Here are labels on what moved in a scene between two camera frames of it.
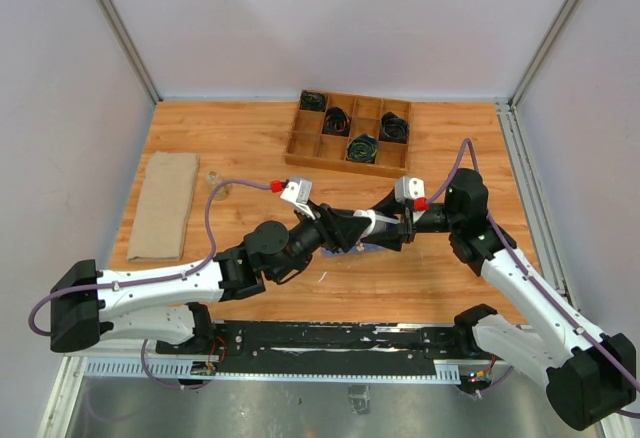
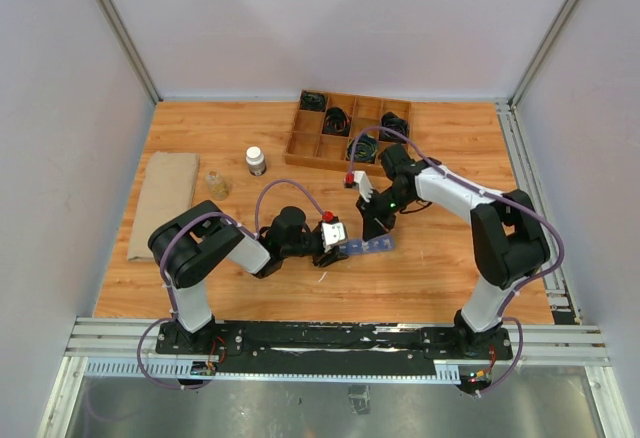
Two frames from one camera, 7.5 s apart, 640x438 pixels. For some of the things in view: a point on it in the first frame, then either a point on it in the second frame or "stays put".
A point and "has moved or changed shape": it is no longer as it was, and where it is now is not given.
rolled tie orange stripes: (336, 122) stays put
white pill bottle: (380, 221) has moved or changed shape
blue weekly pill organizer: (360, 248) stays put
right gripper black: (389, 206) to (373, 223)
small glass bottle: (221, 191) stays put
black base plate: (328, 341) stays put
